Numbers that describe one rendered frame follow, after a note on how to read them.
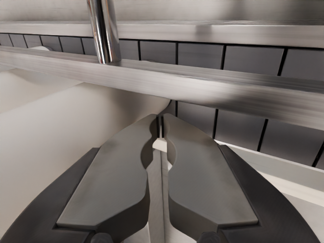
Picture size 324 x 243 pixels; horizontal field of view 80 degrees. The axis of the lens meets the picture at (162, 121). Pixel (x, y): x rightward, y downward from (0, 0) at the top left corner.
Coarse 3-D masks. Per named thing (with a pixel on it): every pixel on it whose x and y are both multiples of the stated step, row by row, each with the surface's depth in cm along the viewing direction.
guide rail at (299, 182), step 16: (160, 144) 17; (256, 160) 14; (272, 160) 14; (272, 176) 13; (288, 176) 13; (304, 176) 13; (320, 176) 13; (288, 192) 13; (304, 192) 12; (320, 192) 12
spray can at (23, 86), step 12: (0, 72) 16; (12, 72) 16; (24, 72) 17; (36, 72) 17; (0, 84) 15; (12, 84) 16; (24, 84) 16; (36, 84) 17; (48, 84) 18; (60, 84) 18; (72, 84) 19; (0, 96) 15; (12, 96) 15; (24, 96) 16; (36, 96) 17; (0, 108) 15; (12, 108) 15
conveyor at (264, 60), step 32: (192, 64) 16; (224, 64) 15; (256, 64) 13; (288, 64) 13; (320, 64) 12; (224, 128) 17; (256, 128) 16; (288, 128) 14; (288, 160) 15; (320, 160) 14
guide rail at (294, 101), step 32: (0, 64) 15; (32, 64) 13; (64, 64) 11; (96, 64) 10; (128, 64) 9; (160, 64) 9; (160, 96) 9; (192, 96) 8; (224, 96) 7; (256, 96) 7; (288, 96) 6; (320, 96) 6; (320, 128) 6
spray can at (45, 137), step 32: (64, 96) 11; (96, 96) 12; (128, 96) 13; (0, 128) 8; (32, 128) 9; (64, 128) 10; (96, 128) 11; (0, 160) 8; (32, 160) 8; (64, 160) 9; (0, 192) 7; (32, 192) 8; (0, 224) 7
